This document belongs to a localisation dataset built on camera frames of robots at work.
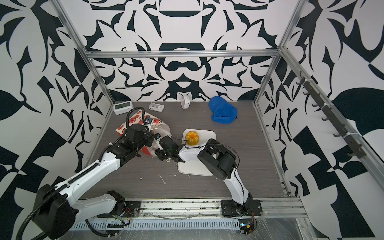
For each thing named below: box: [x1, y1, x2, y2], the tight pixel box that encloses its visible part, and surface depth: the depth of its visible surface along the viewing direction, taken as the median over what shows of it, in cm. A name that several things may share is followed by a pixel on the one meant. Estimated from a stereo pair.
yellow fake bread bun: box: [185, 131, 200, 146], surface depth 98 cm
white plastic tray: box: [177, 129, 217, 177], surface depth 87 cm
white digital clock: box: [113, 100, 134, 116], surface depth 114 cm
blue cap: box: [208, 96, 238, 124], surface depth 114 cm
